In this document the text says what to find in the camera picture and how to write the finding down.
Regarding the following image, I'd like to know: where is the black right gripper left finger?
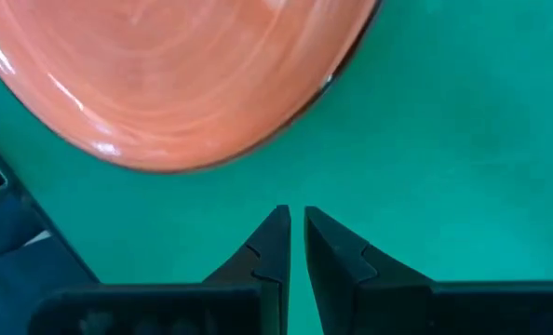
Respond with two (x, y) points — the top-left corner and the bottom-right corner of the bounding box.
(28, 205), (292, 335)

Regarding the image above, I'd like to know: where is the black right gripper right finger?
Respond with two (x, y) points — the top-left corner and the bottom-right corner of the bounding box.
(303, 206), (553, 335)

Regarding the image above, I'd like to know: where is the brown-rimmed ceramic plate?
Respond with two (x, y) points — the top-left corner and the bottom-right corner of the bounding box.
(0, 0), (384, 176)

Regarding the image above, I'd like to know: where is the black plastic block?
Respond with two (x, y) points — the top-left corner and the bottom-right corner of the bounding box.
(0, 134), (101, 335)

